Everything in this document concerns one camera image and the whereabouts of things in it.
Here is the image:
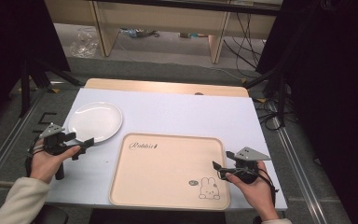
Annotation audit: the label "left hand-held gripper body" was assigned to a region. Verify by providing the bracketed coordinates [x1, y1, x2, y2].
[38, 122, 76, 181]

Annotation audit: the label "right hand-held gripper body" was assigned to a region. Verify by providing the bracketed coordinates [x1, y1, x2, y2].
[229, 147, 272, 185]

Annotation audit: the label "person's left hand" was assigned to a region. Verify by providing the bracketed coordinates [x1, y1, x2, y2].
[29, 144, 82, 185]

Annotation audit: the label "person's right hand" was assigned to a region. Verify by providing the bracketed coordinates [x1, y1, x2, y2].
[225, 161, 281, 223]

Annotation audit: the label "white round plate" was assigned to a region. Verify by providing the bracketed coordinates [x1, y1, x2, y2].
[67, 101, 124, 144]

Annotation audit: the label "beige tray with rabbit print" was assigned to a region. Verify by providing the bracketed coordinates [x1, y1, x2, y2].
[108, 133, 231, 211]

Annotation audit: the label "black tripod stand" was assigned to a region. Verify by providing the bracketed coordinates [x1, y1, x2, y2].
[244, 66, 290, 128]
[18, 58, 86, 119]

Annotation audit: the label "white table cover board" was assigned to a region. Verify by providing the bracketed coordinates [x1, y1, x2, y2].
[46, 87, 288, 212]

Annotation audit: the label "clear plastic bag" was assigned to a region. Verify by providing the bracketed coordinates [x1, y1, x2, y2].
[69, 27, 100, 59]

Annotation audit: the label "black curtain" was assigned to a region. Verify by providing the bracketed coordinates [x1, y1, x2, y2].
[0, 0, 72, 138]
[255, 0, 358, 224]

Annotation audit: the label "blue item under desk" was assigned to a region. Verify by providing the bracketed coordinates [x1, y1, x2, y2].
[119, 27, 161, 39]

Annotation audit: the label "beige wooden desk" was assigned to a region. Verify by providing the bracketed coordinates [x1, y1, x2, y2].
[44, 0, 278, 65]

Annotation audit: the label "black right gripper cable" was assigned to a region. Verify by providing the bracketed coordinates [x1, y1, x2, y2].
[254, 167, 279, 208]

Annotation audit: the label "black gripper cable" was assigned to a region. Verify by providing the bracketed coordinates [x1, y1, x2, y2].
[254, 167, 279, 208]
[24, 136, 46, 178]

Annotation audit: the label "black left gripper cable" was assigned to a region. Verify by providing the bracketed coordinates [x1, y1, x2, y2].
[24, 136, 46, 178]

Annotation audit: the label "metal floor rail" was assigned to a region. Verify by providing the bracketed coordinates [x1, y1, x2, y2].
[273, 124, 329, 224]
[0, 89, 46, 199]

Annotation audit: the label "black floor cables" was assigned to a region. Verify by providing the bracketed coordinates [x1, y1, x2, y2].
[255, 97, 293, 133]

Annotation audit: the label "black hanging cables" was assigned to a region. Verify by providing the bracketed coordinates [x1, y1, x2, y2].
[223, 11, 264, 71]

